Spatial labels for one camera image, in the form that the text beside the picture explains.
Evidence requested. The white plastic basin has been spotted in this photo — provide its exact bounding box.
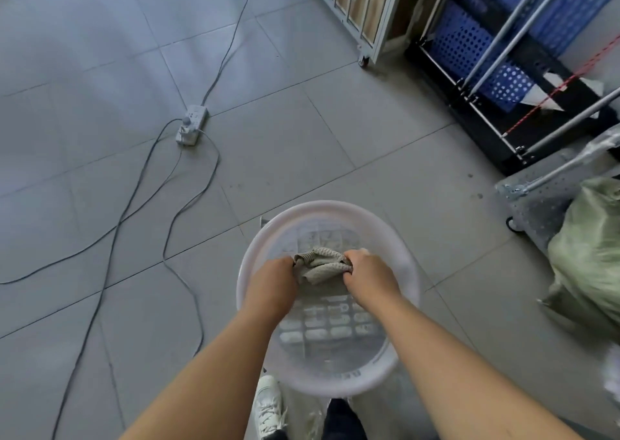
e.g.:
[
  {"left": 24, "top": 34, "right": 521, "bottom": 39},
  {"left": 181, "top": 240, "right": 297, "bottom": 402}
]
[{"left": 236, "top": 200, "right": 421, "bottom": 399}]

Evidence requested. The person's left hand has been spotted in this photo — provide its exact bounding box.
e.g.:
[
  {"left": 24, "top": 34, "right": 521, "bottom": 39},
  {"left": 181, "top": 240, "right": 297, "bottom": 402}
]
[{"left": 242, "top": 257, "right": 300, "bottom": 322}]

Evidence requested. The white paper sheet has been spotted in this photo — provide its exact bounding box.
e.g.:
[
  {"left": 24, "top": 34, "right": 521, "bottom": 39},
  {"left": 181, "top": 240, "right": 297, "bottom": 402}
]
[{"left": 520, "top": 70, "right": 606, "bottom": 114}]

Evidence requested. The person's dark trouser leg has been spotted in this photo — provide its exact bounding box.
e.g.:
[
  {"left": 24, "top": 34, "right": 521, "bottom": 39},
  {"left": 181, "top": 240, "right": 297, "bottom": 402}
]
[{"left": 322, "top": 398, "right": 367, "bottom": 440}]

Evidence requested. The white power strip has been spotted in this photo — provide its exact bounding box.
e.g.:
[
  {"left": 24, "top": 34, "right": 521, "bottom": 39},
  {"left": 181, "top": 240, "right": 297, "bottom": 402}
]
[{"left": 175, "top": 105, "right": 209, "bottom": 147}]

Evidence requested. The person's left forearm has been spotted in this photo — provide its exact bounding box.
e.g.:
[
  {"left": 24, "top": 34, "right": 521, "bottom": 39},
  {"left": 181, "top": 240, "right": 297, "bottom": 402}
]
[{"left": 120, "top": 304, "right": 292, "bottom": 440}]

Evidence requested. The white metal cart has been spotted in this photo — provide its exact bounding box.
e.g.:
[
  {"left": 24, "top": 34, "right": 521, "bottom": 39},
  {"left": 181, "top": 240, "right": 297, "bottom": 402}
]
[{"left": 288, "top": 0, "right": 457, "bottom": 70}]

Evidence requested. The long black cable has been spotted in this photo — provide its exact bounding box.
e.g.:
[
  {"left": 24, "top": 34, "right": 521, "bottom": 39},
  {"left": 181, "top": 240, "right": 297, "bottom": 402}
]
[{"left": 50, "top": 118, "right": 183, "bottom": 440}]

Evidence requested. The white shoe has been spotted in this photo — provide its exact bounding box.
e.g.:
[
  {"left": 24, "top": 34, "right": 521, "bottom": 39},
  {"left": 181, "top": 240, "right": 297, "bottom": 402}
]
[{"left": 251, "top": 375, "right": 287, "bottom": 440}]

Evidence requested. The curved black cable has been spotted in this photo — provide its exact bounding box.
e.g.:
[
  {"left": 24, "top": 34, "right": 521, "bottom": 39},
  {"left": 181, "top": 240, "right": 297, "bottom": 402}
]
[{"left": 162, "top": 128, "right": 221, "bottom": 357}]

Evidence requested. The red rope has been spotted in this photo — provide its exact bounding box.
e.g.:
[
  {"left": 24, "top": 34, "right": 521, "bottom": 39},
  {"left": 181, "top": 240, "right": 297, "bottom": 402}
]
[{"left": 501, "top": 33, "right": 620, "bottom": 138}]

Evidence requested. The blue perforated plastic panel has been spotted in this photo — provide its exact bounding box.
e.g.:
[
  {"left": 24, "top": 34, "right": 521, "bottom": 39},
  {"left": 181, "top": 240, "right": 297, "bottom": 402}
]
[{"left": 430, "top": 0, "right": 620, "bottom": 114}]

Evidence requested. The green woven sack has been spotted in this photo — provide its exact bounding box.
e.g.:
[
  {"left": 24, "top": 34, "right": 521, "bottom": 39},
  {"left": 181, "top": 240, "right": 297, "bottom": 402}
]
[{"left": 537, "top": 177, "right": 620, "bottom": 341}]

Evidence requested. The black metal rack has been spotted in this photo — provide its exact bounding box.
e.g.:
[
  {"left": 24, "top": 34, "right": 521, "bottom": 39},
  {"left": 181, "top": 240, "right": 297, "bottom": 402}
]
[{"left": 404, "top": 0, "right": 620, "bottom": 177}]

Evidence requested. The grey cloth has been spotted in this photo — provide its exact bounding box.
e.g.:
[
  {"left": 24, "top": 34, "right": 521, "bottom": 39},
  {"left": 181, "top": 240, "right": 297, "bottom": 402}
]
[{"left": 293, "top": 246, "right": 354, "bottom": 285}]

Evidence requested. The grey perforated metal cart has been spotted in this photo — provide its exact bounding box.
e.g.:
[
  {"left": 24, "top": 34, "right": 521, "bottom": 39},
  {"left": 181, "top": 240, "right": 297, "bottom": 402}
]
[{"left": 495, "top": 127, "right": 620, "bottom": 255}]

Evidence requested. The person's right forearm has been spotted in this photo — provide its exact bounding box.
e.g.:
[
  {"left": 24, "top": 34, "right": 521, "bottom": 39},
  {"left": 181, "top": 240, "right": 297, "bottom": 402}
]
[{"left": 372, "top": 293, "right": 584, "bottom": 440}]

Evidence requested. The silver metal tube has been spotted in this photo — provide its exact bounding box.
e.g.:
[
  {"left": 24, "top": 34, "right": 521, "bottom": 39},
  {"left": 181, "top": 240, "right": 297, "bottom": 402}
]
[
  {"left": 467, "top": 0, "right": 582, "bottom": 97},
  {"left": 518, "top": 85, "right": 620, "bottom": 160},
  {"left": 458, "top": 0, "right": 555, "bottom": 89}
]

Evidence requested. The person's right hand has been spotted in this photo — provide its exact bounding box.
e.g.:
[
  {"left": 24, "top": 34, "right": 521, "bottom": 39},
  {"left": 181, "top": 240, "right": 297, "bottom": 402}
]
[{"left": 342, "top": 249, "right": 403, "bottom": 310}]

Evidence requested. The grey power strip cable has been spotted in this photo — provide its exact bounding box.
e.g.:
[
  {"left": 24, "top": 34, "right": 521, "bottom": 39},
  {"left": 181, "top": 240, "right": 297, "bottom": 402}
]
[{"left": 200, "top": 0, "right": 259, "bottom": 109}]

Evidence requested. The thin black cable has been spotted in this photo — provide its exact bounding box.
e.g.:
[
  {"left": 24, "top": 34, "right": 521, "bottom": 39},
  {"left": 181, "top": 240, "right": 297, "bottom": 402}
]
[{"left": 0, "top": 144, "right": 186, "bottom": 286}]

